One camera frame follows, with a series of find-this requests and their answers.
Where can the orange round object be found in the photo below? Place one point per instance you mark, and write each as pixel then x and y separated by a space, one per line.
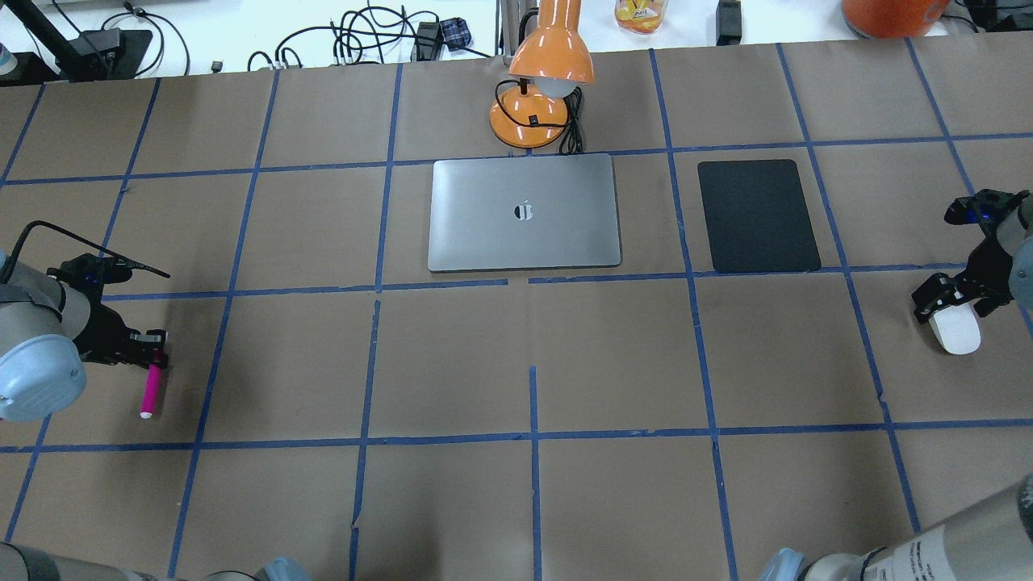
pixel 892 19

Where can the yellow snack jar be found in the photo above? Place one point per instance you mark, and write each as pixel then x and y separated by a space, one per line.
pixel 641 17

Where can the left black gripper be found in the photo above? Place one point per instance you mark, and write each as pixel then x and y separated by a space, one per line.
pixel 106 327

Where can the black camera stand base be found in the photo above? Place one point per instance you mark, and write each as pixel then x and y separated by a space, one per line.
pixel 107 53

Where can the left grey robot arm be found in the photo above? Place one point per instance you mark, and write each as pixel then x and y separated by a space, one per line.
pixel 53 323

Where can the pink marker pen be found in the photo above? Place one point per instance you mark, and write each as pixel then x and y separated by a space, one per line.
pixel 149 401

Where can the white computer mouse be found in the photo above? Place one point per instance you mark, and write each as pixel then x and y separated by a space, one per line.
pixel 957 329

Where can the grey closed laptop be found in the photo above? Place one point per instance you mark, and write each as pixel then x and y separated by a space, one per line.
pixel 524 213

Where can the black power adapter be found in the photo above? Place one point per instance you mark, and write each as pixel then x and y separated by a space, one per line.
pixel 428 42

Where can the orange desk lamp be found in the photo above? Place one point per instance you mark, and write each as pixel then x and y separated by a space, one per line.
pixel 548 66

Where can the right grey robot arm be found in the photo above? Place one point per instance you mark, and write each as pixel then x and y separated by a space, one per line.
pixel 990 540

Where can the black mousepad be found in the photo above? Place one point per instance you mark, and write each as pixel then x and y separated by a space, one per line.
pixel 757 217

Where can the black box on back table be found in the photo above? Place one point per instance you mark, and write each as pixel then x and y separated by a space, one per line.
pixel 729 28

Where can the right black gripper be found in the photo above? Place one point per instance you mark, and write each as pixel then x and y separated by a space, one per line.
pixel 985 269

